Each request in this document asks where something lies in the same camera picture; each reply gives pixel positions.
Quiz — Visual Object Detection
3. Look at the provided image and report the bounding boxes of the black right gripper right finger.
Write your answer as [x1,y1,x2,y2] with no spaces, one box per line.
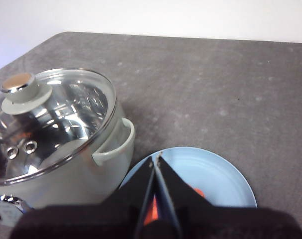
[156,155,216,225]

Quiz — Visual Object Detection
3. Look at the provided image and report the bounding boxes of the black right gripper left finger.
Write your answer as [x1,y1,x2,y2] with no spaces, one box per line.
[101,156,156,225]

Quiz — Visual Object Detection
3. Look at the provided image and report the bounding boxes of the orange pumpkin with green stem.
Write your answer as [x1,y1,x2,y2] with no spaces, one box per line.
[144,187,207,226]

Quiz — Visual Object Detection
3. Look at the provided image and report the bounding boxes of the glass lid with green knob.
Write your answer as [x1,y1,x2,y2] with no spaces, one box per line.
[0,68,117,186]

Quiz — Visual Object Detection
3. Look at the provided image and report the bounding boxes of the blue round plate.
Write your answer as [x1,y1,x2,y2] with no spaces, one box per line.
[118,146,258,210]

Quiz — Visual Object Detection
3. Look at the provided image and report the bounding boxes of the pale green electric steamer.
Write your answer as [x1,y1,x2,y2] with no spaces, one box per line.
[0,68,137,228]

